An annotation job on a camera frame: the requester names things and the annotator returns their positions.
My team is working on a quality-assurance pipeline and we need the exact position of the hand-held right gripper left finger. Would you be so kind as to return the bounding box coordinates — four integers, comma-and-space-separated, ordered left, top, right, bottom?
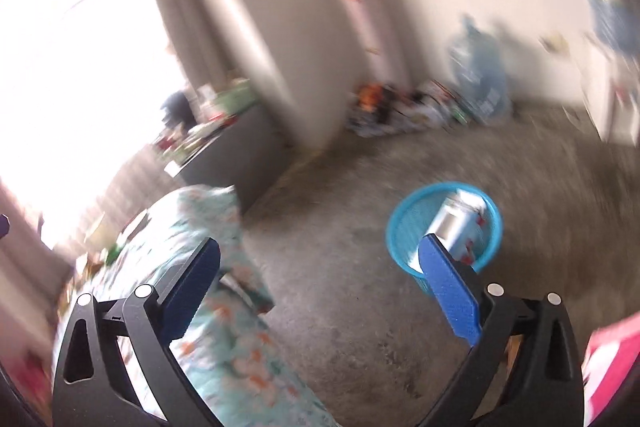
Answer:
51, 237, 223, 427

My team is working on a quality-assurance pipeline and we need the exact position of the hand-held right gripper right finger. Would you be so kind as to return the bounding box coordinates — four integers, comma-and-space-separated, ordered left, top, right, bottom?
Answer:
415, 233, 586, 427

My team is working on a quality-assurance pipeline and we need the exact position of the blue mesh waste basket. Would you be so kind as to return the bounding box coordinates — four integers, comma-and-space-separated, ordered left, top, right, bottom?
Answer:
386, 182, 503, 296

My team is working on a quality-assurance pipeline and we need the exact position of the white carton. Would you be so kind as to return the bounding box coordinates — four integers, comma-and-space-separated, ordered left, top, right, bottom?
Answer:
431, 188, 489, 266

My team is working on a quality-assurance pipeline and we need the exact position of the floral blanket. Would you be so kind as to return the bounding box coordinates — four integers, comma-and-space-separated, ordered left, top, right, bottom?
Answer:
65, 184, 342, 427

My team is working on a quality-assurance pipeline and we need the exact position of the grey desk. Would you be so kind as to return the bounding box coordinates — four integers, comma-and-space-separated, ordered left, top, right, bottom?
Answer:
170, 102, 292, 208

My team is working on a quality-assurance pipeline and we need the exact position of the clutter of desk items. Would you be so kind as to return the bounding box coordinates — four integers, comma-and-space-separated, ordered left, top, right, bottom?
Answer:
154, 78, 262, 168

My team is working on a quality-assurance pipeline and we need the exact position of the pile of bags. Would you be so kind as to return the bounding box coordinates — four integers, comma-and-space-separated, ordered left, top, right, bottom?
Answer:
347, 79, 501, 138

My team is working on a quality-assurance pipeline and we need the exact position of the blue water jug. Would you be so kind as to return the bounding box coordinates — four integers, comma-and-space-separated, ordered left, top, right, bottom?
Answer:
446, 13, 512, 124

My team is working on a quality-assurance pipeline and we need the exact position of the window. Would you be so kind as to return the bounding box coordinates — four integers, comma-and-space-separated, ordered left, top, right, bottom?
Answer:
0, 0, 187, 249

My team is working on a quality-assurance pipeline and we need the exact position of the white cabinet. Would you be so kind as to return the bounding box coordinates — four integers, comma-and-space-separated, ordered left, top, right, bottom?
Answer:
579, 42, 640, 148

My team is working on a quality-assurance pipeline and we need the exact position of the pinkish board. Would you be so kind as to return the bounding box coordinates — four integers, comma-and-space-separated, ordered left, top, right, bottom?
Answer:
334, 0, 402, 58

